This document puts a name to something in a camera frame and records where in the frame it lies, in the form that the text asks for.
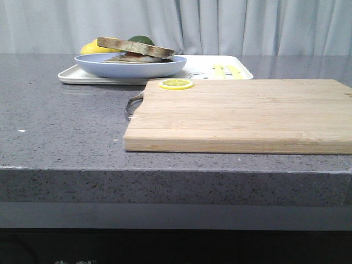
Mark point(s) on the front yellow lemon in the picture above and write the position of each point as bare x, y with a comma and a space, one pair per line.
92, 48

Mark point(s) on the yellow plastic knife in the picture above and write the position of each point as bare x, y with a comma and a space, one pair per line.
235, 72

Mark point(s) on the light blue plate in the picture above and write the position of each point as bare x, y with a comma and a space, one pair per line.
96, 64

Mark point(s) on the green lime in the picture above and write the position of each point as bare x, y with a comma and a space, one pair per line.
141, 39

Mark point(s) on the white rectangular tray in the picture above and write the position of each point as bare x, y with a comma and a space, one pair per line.
196, 67

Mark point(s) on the grey curtain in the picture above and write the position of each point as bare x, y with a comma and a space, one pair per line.
275, 28

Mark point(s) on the metal cutting board handle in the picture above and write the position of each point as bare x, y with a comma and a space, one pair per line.
138, 97

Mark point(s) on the bread slice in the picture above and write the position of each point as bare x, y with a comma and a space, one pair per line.
116, 59
135, 47

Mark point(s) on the lemon slice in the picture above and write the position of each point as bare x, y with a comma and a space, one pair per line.
176, 84

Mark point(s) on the yellow plastic fork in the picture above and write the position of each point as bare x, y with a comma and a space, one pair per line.
218, 71

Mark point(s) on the fried egg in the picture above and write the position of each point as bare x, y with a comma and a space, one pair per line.
140, 58

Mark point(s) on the wooden cutting board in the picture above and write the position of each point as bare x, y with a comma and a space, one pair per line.
281, 116

